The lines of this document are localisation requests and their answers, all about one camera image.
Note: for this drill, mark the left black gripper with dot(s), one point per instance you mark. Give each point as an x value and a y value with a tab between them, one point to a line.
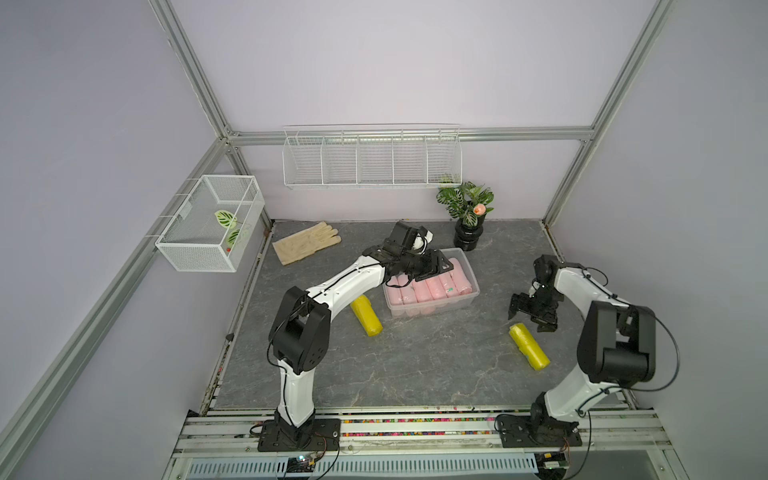
432	265

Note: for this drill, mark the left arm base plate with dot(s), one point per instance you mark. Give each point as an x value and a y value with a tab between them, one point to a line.
278	435

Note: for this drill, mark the yellow trash bag roll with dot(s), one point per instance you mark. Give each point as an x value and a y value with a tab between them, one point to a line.
364	312
529	347

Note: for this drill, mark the white wire wall shelf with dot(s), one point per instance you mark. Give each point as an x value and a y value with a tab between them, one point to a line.
410	155

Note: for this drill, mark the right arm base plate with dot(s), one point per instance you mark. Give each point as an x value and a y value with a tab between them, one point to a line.
517	431

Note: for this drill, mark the white mesh basket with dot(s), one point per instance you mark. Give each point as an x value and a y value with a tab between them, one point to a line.
214	225

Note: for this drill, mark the white ventilation grille strip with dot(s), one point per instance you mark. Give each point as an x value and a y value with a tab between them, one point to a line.
362	466

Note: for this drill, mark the pink roll with green sticker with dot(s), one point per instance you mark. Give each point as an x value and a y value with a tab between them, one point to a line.
422	292

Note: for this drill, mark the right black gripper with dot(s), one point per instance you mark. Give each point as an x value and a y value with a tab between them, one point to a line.
519	303

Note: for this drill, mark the potted plant black pot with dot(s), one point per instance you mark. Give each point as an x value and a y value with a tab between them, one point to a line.
469	205

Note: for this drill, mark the beige work glove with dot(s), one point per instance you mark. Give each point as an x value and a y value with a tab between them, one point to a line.
305	243

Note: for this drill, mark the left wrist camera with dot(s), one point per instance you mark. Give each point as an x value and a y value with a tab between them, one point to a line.
410	237

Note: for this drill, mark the clear plastic storage box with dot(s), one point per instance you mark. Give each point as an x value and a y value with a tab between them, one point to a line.
439	306

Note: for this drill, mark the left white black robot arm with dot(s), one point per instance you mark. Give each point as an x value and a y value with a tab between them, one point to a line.
300	335

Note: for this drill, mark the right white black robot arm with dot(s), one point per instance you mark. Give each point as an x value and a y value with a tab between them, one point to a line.
616	348

